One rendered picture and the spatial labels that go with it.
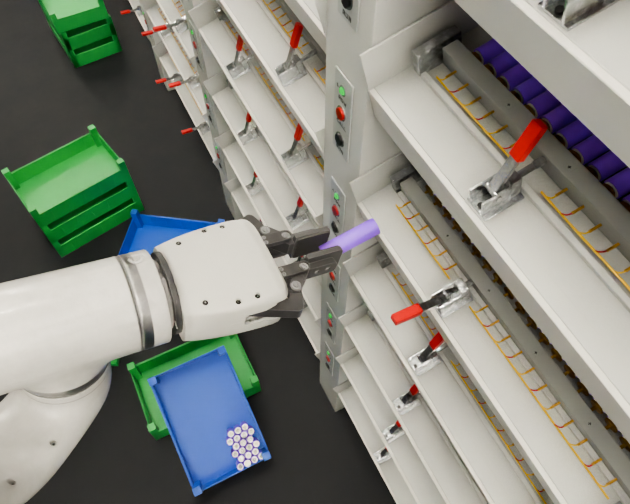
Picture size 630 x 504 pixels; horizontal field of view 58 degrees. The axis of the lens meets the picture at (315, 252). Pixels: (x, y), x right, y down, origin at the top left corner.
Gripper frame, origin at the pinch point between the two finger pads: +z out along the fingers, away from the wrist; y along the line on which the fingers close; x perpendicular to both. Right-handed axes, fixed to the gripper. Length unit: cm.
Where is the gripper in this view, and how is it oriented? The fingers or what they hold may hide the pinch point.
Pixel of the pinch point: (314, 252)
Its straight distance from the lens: 56.5
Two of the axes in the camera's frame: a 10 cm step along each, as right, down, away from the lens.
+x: 2.1, -6.2, -7.6
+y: 4.5, 7.5, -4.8
